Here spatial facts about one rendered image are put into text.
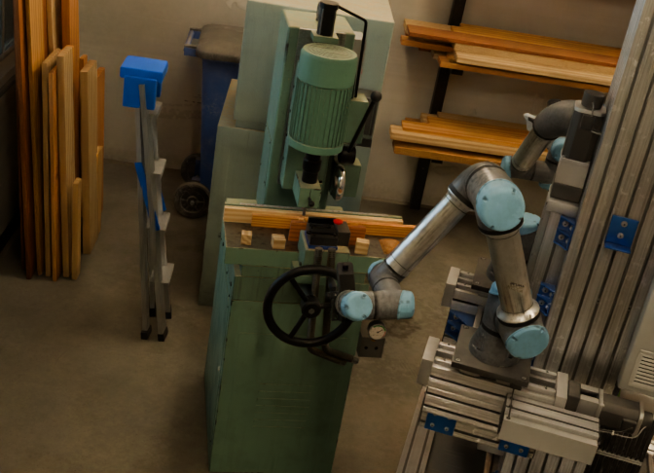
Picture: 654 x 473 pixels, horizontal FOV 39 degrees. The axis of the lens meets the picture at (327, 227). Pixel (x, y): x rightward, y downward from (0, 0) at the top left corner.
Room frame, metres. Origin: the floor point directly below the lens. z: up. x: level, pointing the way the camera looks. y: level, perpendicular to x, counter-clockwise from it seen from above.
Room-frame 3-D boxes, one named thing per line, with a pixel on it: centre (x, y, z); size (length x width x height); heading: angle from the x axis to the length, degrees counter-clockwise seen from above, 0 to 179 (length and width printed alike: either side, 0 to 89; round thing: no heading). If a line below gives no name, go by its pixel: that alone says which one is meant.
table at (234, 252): (2.67, 0.02, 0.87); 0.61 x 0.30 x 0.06; 103
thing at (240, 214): (2.80, 0.05, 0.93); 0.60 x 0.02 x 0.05; 103
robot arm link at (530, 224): (2.84, -0.64, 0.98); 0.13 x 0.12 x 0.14; 94
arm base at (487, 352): (2.35, -0.55, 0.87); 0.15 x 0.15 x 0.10
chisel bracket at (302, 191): (2.79, 0.08, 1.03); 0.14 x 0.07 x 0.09; 13
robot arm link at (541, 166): (3.11, -0.73, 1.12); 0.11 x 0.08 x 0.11; 94
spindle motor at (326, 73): (2.77, 0.08, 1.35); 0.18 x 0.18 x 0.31
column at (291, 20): (3.05, 0.15, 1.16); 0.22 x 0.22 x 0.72; 13
